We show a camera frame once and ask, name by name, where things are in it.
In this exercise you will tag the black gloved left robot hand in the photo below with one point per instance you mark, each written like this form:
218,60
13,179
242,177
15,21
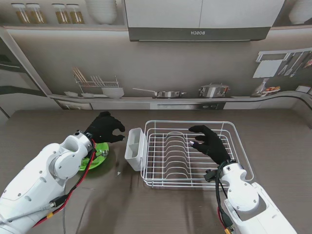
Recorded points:
102,129

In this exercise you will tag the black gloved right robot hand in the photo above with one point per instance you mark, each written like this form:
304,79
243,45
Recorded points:
214,146

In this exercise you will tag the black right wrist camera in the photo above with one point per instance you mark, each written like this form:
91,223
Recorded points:
209,176

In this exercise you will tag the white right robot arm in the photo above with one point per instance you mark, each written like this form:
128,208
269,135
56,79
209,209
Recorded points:
243,195

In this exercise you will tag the white plastic utensil holder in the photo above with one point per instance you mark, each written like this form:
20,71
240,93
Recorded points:
134,163

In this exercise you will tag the green plastic bowl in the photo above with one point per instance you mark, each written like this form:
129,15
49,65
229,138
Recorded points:
98,162

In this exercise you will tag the metal spoon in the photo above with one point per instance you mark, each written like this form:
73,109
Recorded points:
105,153

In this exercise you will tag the printed kitchen scene backdrop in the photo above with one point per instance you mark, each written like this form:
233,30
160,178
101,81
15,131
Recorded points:
170,73

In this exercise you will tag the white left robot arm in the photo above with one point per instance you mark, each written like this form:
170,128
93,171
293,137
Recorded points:
48,175

